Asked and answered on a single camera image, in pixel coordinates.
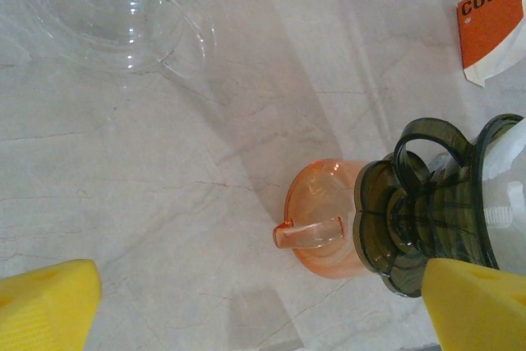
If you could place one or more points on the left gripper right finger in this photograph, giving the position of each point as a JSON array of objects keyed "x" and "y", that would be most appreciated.
[{"x": 481, "y": 310}]

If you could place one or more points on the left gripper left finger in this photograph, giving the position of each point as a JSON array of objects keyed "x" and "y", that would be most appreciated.
[{"x": 45, "y": 310}]

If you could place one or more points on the white paper coffee filter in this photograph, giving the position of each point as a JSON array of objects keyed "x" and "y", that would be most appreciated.
[{"x": 505, "y": 203}]

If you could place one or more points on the dark green translucent coffee dripper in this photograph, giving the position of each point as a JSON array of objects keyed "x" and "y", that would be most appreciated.
[{"x": 411, "y": 219}]

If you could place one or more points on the orange translucent server cup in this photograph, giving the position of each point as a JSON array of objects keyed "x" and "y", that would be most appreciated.
[{"x": 320, "y": 186}]

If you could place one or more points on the orange white coffee filter pack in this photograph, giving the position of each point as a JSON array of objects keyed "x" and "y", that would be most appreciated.
[{"x": 485, "y": 30}]

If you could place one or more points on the clear glass server jug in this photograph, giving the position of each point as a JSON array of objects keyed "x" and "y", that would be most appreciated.
[{"x": 123, "y": 38}]

